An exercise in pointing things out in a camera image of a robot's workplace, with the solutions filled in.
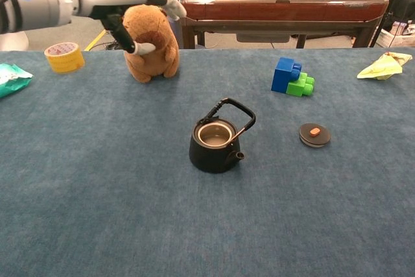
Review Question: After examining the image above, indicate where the green building block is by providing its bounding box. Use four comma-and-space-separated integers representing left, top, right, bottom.
285, 72, 315, 98

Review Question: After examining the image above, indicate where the black equipment case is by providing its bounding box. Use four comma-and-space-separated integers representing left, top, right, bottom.
385, 0, 415, 30

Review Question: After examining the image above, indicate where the blue table mat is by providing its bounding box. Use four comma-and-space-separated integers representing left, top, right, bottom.
0, 48, 415, 277

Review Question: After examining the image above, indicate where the black disc orange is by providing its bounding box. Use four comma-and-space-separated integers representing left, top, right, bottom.
298, 123, 332, 148

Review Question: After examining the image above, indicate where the black teapot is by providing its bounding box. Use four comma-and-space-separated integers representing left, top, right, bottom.
189, 97, 256, 174

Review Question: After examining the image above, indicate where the yellow snack packet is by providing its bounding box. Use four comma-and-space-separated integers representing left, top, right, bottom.
357, 51, 412, 82

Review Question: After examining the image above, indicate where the brown capybara plush toy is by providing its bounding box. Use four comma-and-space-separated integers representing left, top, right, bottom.
122, 4, 180, 83

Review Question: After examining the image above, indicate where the wooden mahjong table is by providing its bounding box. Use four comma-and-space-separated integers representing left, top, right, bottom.
178, 0, 390, 50

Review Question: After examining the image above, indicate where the blue building block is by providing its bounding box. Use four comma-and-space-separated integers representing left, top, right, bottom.
270, 57, 303, 93

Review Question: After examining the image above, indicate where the teal wet wipes pack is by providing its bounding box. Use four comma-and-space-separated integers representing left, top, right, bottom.
0, 63, 34, 99

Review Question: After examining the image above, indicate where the yellow tape roll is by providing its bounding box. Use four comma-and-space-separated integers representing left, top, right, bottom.
44, 42, 86, 74

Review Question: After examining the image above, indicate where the black tripod stand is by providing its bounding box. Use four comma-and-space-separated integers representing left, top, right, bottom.
369, 0, 409, 48

